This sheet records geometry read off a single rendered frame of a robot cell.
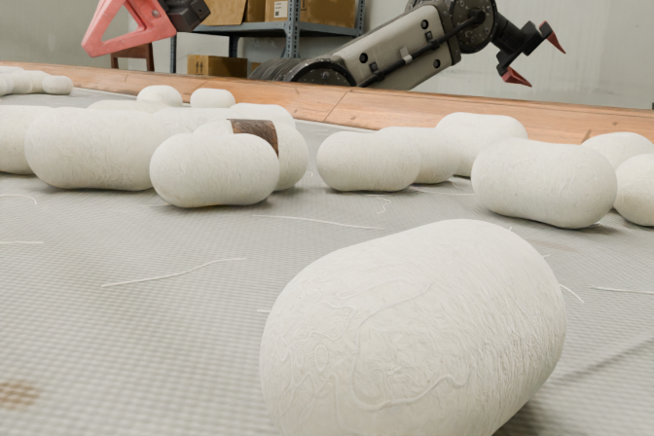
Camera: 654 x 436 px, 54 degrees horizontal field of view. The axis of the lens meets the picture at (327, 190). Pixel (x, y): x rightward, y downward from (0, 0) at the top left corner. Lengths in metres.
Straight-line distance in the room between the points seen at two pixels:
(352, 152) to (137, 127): 0.06
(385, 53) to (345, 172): 0.72
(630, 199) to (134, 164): 0.12
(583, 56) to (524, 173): 2.31
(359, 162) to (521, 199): 0.05
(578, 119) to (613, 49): 2.08
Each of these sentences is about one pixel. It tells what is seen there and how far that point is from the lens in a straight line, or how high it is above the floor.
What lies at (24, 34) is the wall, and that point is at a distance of 5.12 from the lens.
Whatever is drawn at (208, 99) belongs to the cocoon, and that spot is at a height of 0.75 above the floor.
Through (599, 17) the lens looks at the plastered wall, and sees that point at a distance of 2.46.
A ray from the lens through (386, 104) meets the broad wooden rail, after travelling 0.41.
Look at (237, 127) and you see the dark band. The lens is 0.17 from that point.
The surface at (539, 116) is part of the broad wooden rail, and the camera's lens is 0.35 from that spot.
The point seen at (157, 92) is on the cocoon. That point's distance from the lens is 0.39.
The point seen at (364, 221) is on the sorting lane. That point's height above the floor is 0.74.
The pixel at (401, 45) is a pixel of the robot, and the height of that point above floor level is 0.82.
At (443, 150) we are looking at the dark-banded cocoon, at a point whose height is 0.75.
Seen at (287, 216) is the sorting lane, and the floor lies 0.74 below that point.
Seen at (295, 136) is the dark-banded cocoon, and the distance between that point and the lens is 0.18.
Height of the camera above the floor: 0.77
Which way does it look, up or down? 10 degrees down
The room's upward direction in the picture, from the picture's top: 3 degrees clockwise
